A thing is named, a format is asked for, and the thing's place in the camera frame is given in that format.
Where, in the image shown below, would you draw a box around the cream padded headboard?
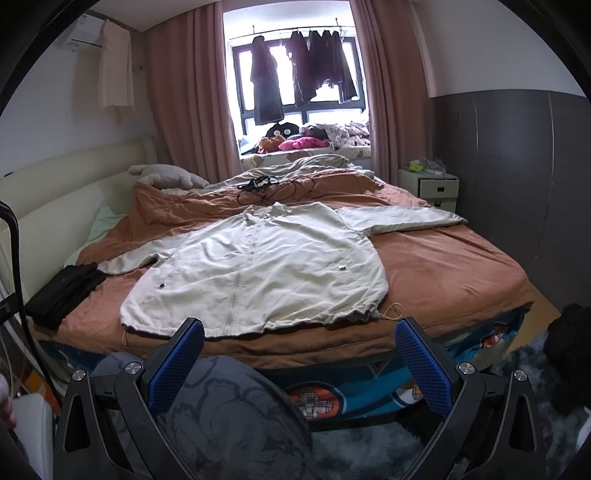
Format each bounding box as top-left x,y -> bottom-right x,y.
1,137 -> 157,299

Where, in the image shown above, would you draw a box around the dark grey wardrobe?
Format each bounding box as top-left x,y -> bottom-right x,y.
431,90 -> 590,309

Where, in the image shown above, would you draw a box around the white air conditioner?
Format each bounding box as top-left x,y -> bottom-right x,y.
61,14 -> 105,51

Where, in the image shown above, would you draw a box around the dark hanging clothes group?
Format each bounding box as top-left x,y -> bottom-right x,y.
284,30 -> 359,106

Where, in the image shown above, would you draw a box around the cream white zip jacket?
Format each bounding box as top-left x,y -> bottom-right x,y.
98,202 -> 464,339

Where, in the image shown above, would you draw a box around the black cable at left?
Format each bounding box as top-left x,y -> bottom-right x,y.
0,200 -> 61,402

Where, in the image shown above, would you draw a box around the black penguin plush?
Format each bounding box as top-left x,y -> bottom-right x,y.
266,122 -> 300,139

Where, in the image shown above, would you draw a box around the right pink curtain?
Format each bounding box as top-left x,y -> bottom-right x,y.
351,1 -> 432,185

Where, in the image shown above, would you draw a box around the pink curtain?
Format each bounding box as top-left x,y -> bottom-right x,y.
351,1 -> 432,185
144,2 -> 240,183

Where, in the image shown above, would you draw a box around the left pink curtain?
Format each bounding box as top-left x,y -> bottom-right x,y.
144,2 -> 240,183

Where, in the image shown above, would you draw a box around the grey plush toy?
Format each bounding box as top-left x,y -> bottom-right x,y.
128,163 -> 209,190

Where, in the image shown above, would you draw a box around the black fluffy item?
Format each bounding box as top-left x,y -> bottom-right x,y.
543,304 -> 590,415

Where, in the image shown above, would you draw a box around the blue cartoon bed sheet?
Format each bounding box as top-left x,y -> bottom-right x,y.
50,308 -> 537,423

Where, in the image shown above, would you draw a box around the black clothes on bed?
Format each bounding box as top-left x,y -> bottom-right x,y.
24,263 -> 106,332

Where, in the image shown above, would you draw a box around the light green pillow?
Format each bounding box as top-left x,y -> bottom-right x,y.
64,205 -> 126,267

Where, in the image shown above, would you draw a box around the cream hanging towel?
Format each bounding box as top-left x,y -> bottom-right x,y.
98,21 -> 135,109

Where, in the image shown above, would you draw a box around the brown bed blanket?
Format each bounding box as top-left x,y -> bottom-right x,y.
30,169 -> 534,370

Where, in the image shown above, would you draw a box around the white bedside drawer cabinet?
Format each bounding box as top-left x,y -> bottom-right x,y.
399,170 -> 460,212

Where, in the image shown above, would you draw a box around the dark hanging coat left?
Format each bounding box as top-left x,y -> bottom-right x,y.
250,35 -> 284,126

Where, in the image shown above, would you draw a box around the black cable on bed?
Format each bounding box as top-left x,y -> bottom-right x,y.
235,175 -> 320,206

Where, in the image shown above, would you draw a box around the pink cloth on sill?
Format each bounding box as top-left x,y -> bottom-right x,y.
279,136 -> 329,151

